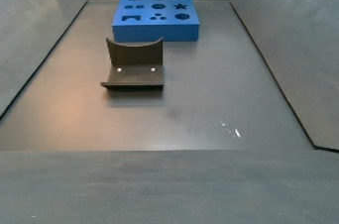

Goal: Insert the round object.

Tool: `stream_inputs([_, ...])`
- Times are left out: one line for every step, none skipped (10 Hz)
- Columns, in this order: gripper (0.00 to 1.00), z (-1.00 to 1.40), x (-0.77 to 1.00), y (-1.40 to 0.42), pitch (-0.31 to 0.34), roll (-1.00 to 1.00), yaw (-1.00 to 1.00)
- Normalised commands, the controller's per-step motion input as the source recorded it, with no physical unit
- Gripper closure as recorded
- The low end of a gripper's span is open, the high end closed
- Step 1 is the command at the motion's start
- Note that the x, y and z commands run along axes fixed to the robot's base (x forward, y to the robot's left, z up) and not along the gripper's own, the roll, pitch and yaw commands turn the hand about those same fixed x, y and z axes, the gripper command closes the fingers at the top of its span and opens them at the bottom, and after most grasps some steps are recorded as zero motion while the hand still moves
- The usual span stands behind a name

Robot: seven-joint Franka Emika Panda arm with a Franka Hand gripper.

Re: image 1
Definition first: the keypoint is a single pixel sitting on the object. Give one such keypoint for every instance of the blue shape sorter box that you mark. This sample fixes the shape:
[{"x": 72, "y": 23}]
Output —
[{"x": 148, "y": 20}]

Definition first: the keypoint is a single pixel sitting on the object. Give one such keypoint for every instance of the black curved holder bracket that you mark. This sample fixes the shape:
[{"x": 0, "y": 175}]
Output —
[{"x": 135, "y": 60}]

